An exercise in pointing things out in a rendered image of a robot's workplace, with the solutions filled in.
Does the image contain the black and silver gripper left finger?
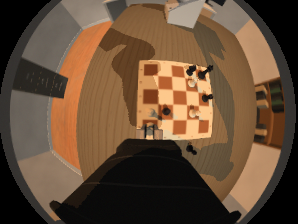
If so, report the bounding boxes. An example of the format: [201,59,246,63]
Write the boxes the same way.
[136,124,147,139]

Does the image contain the chessboard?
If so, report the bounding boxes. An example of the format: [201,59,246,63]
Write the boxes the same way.
[137,60,213,140]

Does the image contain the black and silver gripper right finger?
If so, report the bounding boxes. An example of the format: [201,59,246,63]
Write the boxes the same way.
[153,124,163,139]

